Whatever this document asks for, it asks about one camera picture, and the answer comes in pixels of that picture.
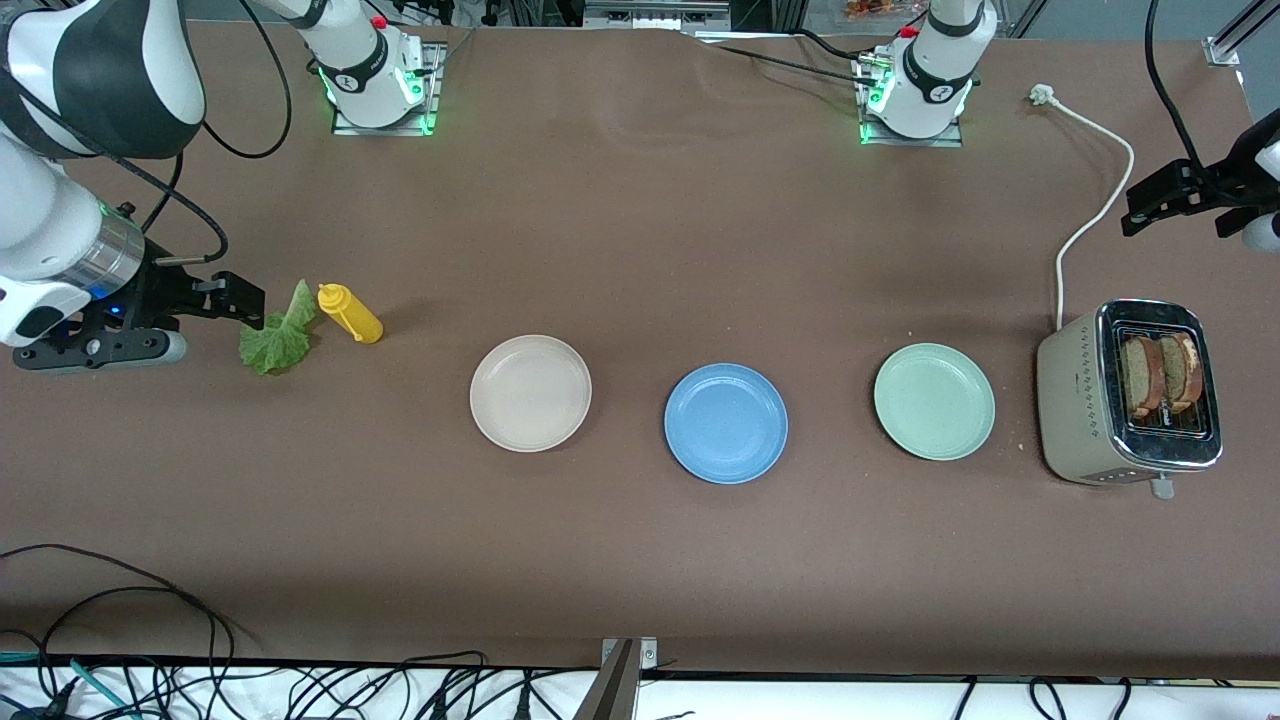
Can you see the brown bread slice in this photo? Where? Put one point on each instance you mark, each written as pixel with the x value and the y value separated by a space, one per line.
pixel 1182 375
pixel 1142 380

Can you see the beige chrome toaster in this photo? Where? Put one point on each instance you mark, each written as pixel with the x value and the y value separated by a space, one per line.
pixel 1075 400

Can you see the silver metal box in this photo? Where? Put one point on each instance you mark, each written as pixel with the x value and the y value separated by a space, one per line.
pixel 655 12

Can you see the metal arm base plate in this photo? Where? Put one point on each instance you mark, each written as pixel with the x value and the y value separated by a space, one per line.
pixel 950 138
pixel 433 95

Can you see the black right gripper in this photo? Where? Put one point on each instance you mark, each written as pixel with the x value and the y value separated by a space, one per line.
pixel 163 293

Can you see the green round plate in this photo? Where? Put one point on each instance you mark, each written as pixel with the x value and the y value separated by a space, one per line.
pixel 934 402

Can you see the orange snack packet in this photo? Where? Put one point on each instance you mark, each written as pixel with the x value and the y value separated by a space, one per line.
pixel 870 8

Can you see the aluminium frame profile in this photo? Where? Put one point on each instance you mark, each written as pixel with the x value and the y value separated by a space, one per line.
pixel 1225 48

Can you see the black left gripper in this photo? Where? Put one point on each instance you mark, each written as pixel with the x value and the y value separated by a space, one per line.
pixel 1213 185

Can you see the blue round plate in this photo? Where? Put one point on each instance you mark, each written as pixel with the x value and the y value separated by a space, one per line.
pixel 726 424

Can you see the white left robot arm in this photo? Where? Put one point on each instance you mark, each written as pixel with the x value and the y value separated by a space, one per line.
pixel 930 80

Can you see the grey metal bracket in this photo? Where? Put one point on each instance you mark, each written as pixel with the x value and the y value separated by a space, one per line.
pixel 622 685

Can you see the yellow squeeze sauce bottle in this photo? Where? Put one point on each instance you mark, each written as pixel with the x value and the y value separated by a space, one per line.
pixel 355 318

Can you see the beige round plate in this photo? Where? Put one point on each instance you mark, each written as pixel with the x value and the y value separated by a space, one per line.
pixel 530 393

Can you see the green lettuce leaf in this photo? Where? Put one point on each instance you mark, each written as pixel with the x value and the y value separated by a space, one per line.
pixel 275 345

